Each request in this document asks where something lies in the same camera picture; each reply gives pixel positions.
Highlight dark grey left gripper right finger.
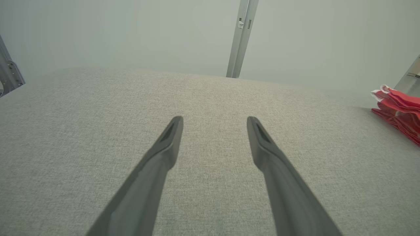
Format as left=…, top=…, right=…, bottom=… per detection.
left=246, top=116, right=344, bottom=236

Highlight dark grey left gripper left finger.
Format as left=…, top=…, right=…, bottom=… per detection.
left=86, top=115, right=184, bottom=236

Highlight red Bulls 23 jersey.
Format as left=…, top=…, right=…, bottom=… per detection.
left=371, top=108, right=420, bottom=147

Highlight red shorts white stripes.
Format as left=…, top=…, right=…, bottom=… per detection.
left=370, top=84, right=420, bottom=113

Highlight slanted grey metal bar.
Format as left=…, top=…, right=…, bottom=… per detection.
left=393, top=55, right=420, bottom=98

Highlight grey metal post bracket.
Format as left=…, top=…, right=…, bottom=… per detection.
left=226, top=0, right=259, bottom=79

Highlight grey metal bracket frame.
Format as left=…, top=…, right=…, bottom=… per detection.
left=0, top=34, right=26, bottom=98

